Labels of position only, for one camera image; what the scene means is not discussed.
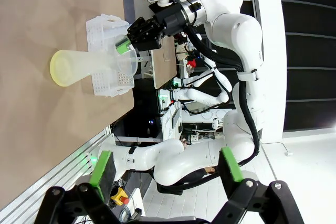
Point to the yellow emergency stop button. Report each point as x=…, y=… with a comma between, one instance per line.
x=119, y=197

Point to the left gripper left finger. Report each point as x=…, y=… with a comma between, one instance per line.
x=102, y=171

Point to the white control cabinet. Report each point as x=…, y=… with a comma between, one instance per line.
x=168, y=121

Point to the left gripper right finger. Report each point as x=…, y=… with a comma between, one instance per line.
x=231, y=166

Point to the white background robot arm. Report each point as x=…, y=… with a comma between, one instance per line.
x=199, y=95

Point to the brown top background table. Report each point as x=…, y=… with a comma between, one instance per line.
x=164, y=64

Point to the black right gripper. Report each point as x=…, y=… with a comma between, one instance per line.
x=170, y=19

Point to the aluminium table frame rail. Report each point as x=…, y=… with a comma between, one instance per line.
x=52, y=179

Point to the white perforated plastic basket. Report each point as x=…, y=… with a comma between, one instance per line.
x=102, y=85

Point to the black sleeved background arm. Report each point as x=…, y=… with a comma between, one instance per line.
x=194, y=175

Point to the translucent plastic conical flask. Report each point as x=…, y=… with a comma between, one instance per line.
x=68, y=68

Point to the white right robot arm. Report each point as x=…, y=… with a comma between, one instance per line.
x=231, y=24

